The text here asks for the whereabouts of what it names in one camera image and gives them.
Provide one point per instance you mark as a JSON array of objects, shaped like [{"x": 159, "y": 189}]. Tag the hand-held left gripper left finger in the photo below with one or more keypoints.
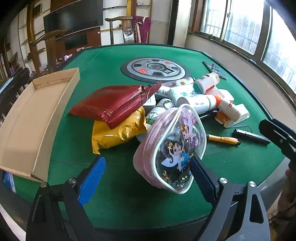
[{"x": 92, "y": 183}]

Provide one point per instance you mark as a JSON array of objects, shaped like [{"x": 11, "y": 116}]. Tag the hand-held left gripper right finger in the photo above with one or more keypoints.
[{"x": 202, "y": 183}]

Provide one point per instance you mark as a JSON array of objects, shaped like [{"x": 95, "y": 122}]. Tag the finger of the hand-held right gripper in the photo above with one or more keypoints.
[{"x": 276, "y": 133}]

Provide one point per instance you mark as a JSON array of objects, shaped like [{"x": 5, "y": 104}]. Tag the black cylindrical tube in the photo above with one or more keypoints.
[{"x": 251, "y": 136}]

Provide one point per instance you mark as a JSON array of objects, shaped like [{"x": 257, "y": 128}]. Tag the pink cartoon zipper pouch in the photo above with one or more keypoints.
[{"x": 175, "y": 143}]

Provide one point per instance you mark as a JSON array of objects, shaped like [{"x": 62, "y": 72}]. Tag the yellow foil snack bag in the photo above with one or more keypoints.
[{"x": 111, "y": 138}]

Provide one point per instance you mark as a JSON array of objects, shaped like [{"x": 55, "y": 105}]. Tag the white bottle with orange cap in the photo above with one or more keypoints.
[{"x": 227, "y": 107}]

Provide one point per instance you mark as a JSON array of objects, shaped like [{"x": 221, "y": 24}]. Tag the long white bottle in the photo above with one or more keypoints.
[{"x": 196, "y": 102}]

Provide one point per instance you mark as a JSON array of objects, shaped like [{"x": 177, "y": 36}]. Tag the red foil snack bag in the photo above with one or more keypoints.
[{"x": 111, "y": 102}]

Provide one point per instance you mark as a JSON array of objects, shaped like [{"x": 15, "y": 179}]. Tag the shallow cardboard box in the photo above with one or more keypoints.
[{"x": 34, "y": 120}]

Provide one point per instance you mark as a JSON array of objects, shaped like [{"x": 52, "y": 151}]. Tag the white bottle with red label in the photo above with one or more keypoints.
[{"x": 207, "y": 82}]

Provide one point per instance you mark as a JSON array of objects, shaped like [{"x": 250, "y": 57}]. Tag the pale squeeze tube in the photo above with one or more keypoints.
[{"x": 182, "y": 81}]

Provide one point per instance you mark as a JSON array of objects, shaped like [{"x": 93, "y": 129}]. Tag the person's right forearm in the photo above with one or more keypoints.
[{"x": 288, "y": 201}]

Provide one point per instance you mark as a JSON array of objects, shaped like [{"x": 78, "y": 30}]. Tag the white and orange carton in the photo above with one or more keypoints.
[{"x": 240, "y": 115}]

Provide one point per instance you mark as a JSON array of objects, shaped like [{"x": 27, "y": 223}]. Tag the blue printed packet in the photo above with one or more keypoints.
[{"x": 9, "y": 182}]

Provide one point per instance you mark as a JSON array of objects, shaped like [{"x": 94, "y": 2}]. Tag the small white jar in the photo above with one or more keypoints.
[{"x": 159, "y": 104}]

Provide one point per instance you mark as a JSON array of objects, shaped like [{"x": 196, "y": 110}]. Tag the dark rectangular flat pad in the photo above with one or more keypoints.
[{"x": 214, "y": 68}]

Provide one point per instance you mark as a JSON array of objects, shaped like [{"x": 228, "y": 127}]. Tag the small white box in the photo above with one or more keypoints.
[{"x": 150, "y": 102}]

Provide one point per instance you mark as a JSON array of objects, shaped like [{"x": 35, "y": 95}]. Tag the barred window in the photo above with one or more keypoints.
[{"x": 254, "y": 27}]

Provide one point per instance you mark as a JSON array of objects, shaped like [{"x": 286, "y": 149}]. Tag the round grey table centre panel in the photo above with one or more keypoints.
[{"x": 136, "y": 68}]

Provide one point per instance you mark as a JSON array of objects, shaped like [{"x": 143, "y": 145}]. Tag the tall wooden chair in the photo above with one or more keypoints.
[{"x": 38, "y": 53}]

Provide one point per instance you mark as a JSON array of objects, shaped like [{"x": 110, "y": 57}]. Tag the standing air conditioner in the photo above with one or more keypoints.
[{"x": 177, "y": 20}]

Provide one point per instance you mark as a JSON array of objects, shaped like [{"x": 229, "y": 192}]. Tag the wooden chair with medallion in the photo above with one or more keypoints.
[{"x": 126, "y": 30}]

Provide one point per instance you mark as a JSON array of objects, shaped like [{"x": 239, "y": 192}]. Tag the purple fringed cloth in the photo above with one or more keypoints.
[{"x": 142, "y": 29}]

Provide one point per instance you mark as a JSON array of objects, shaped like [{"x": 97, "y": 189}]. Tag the black flat television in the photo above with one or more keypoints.
[{"x": 74, "y": 16}]

